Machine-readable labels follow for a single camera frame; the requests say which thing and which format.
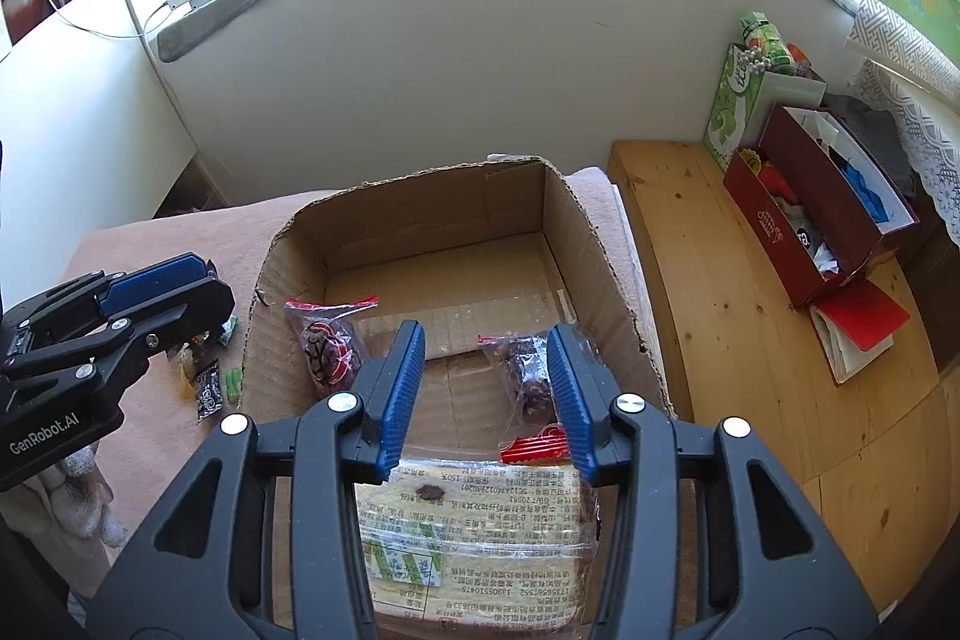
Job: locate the person's left hand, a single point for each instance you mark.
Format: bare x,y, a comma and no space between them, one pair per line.
75,497

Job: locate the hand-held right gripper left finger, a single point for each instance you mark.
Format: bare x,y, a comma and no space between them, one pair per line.
397,400

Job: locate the grey cloth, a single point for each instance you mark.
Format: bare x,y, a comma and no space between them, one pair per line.
877,138

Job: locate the red printed cardboard box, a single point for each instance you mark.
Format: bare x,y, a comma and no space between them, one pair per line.
772,227

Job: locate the green paper bag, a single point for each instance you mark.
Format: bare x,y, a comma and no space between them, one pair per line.
731,108

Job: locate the white lace tablecloth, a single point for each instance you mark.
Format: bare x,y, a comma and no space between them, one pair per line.
922,130

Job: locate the brown cardboard box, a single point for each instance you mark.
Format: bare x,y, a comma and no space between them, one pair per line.
450,280

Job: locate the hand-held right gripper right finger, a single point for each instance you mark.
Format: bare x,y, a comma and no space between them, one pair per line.
566,400

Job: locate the green snack bag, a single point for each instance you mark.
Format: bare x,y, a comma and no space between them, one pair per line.
765,36

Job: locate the dark red cardboard box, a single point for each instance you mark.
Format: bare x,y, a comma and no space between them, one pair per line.
825,190

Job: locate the green snack packet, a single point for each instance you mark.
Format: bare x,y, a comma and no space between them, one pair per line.
232,389

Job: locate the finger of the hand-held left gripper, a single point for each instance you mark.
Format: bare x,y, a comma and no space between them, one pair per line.
187,310
154,284

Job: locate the black patterned snack packet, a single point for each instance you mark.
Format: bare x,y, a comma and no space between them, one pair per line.
210,392

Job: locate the clear bag of red candies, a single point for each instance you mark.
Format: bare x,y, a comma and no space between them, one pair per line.
326,347

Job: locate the blue plastic bag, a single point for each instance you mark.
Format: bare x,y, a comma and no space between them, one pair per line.
874,194

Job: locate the red snack packet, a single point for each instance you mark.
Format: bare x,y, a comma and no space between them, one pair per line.
529,449

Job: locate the large clear-wrapped biscuit packet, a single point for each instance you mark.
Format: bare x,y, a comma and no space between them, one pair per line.
487,535

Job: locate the white cabinet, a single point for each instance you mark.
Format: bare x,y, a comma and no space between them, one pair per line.
82,145

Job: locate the yellow snack packet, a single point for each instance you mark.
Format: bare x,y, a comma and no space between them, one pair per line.
184,370

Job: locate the red booklet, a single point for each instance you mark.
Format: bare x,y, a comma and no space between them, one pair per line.
862,317

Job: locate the clear bag of dark snacks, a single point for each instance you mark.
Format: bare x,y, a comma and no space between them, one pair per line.
525,377

